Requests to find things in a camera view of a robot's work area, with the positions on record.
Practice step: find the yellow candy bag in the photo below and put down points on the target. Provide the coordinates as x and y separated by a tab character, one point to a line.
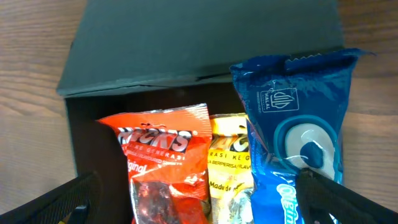
229	170

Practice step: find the red candy bag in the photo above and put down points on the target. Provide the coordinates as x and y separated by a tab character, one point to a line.
166	153

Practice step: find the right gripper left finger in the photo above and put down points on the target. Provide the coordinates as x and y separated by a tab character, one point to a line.
77	200

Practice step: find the dark green open box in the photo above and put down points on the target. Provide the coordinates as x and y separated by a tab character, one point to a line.
142	55

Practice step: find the blue Oreo cookie pack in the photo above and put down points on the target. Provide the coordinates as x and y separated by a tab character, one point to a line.
295	109

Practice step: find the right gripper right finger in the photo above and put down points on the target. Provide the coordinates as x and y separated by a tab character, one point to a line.
321	199

